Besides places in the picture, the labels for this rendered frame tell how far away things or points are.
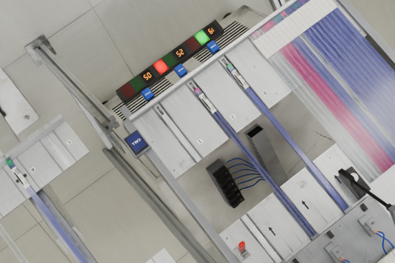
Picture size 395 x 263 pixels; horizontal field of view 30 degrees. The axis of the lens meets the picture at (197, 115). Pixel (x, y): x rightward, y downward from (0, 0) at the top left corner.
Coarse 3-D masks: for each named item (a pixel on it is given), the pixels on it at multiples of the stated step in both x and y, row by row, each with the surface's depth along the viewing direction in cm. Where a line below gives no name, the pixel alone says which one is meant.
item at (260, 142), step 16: (272, 0) 250; (32, 48) 249; (48, 48) 252; (96, 128) 236; (256, 128) 226; (112, 144) 243; (256, 144) 225; (272, 160) 231; (224, 176) 222; (240, 176) 230; (272, 176) 233; (224, 192) 225; (240, 192) 228
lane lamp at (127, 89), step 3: (126, 84) 197; (129, 84) 197; (120, 87) 197; (123, 87) 197; (126, 87) 197; (129, 87) 197; (132, 87) 197; (123, 90) 197; (126, 90) 197; (129, 90) 197; (132, 90) 197; (126, 93) 197; (129, 93) 197; (132, 93) 197; (126, 96) 196; (129, 96) 196
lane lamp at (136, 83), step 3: (135, 78) 198; (138, 78) 198; (129, 81) 198; (132, 81) 198; (135, 81) 198; (138, 81) 198; (141, 81) 198; (132, 84) 197; (135, 84) 197; (138, 84) 197; (141, 84) 197; (135, 87) 197; (138, 87) 197; (141, 87) 197; (138, 90) 197
